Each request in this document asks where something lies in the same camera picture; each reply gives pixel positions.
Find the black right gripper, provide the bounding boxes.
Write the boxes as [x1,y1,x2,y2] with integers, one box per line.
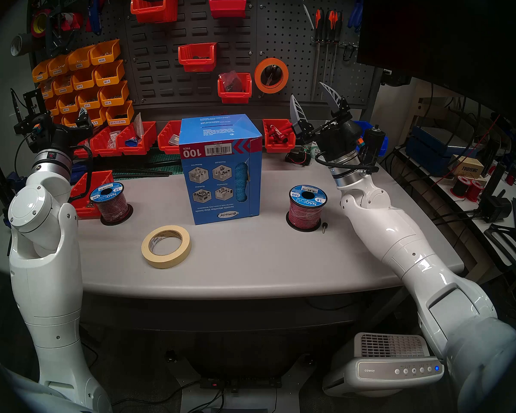
[289,81,353,161]

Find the grey duct tape roll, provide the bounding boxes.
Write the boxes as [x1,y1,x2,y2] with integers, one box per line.
[10,33,34,57]

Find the green cutting mat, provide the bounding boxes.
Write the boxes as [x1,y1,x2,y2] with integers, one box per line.
[112,152,183,178]

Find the yellow bin labelled M3-4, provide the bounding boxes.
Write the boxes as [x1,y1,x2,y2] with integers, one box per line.
[94,60,125,87]

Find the dark grey pegboard panel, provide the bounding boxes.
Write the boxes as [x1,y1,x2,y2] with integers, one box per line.
[30,0,383,111]

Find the clear plastic bag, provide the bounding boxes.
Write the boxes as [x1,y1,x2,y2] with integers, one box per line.
[221,71,243,92]

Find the red wire spool labelled 18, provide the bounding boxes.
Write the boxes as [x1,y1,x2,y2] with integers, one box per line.
[286,185,328,232]

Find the white air purifier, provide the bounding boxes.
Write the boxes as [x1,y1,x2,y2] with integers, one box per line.
[322,333,445,398]

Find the black monitor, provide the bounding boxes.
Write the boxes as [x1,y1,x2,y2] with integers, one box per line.
[356,0,516,129]

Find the yellow bin labelled M4 hex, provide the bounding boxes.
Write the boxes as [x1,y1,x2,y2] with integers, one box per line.
[106,101,135,127]

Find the red bin with red tools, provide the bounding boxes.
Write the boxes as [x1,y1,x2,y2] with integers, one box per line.
[262,119,296,153]

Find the yellow bin labelled M3X6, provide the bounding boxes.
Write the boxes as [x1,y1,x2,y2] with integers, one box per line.
[89,39,121,66]

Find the blue equipment case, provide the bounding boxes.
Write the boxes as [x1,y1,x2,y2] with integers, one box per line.
[405,126,453,177]

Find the red bin with plastic bag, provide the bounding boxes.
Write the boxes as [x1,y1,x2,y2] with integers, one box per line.
[218,72,252,104]

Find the red wire spool labelled 20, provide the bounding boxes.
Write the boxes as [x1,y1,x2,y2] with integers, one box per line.
[89,182,134,226]

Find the blue hand tool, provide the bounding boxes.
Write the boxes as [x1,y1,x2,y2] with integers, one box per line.
[89,0,103,35]

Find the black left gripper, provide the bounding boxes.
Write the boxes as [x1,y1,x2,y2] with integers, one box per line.
[67,108,94,142]

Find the black metal stand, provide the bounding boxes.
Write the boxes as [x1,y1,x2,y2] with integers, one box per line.
[11,87,48,135]

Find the dark red plastic bin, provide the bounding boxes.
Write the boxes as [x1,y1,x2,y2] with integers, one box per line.
[209,0,247,19]

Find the small cardboard box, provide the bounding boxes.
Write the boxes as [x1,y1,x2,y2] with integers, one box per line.
[449,155,485,178]

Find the orange black screwdriver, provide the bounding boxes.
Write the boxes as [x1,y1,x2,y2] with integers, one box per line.
[325,10,339,94]
[312,9,325,101]

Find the blue plastic bin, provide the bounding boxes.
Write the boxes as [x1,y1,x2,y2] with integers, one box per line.
[353,120,389,157]

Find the black power adapter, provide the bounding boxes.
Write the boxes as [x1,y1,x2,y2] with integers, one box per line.
[477,189,513,223]

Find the red yellow tape roll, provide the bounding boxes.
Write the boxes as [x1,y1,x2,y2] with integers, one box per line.
[30,9,51,39]

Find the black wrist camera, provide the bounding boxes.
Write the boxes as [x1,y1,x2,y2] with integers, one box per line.
[29,122,71,154]
[338,120,365,158]

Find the orange tape roll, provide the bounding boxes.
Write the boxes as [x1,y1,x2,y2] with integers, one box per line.
[254,57,289,94]

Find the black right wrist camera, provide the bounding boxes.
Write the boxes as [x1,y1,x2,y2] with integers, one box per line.
[338,120,365,158]

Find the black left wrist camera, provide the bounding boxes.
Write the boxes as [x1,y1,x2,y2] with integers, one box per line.
[29,122,71,154]

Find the blue shop towel box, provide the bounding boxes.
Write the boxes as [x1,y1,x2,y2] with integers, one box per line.
[178,114,263,225]

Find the small red wire spool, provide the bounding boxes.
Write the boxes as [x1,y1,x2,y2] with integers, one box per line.
[465,180,485,203]
[451,176,471,198]

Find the black cylindrical bottle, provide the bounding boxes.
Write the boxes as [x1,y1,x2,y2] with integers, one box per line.
[361,125,387,165]

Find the blue handled pliers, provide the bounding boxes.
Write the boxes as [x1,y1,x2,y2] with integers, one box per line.
[347,0,365,33]

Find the black power strip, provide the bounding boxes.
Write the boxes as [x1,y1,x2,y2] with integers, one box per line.
[199,376,283,391]

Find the beige masking tape roll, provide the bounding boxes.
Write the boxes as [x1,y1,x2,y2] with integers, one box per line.
[141,225,192,269]

